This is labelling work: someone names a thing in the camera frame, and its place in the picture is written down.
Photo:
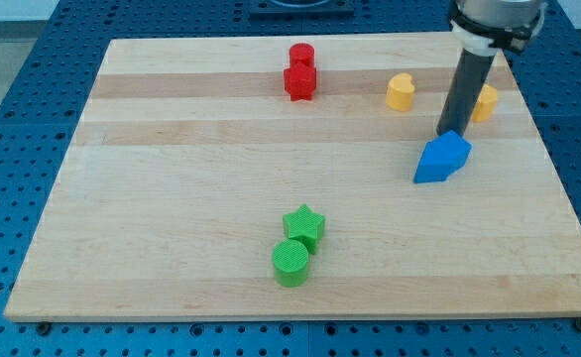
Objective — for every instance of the yellow hexagon block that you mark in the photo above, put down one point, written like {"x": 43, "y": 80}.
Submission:
{"x": 485, "y": 104}

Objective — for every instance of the green star block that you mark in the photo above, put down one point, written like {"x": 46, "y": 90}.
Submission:
{"x": 305, "y": 226}

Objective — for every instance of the green cylinder block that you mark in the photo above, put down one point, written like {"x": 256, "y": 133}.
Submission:
{"x": 290, "y": 260}

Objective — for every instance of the wooden board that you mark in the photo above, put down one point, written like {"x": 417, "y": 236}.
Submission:
{"x": 171, "y": 195}

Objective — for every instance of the red star block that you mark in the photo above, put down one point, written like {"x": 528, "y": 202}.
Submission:
{"x": 300, "y": 81}

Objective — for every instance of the red cylinder block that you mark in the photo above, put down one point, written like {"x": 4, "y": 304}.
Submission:
{"x": 302, "y": 53}

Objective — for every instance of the yellow heart block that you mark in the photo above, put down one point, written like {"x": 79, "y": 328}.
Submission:
{"x": 400, "y": 92}

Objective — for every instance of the blue pentagon block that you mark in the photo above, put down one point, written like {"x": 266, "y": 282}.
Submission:
{"x": 442, "y": 157}

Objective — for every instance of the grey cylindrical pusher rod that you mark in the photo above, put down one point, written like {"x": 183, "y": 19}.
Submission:
{"x": 468, "y": 80}

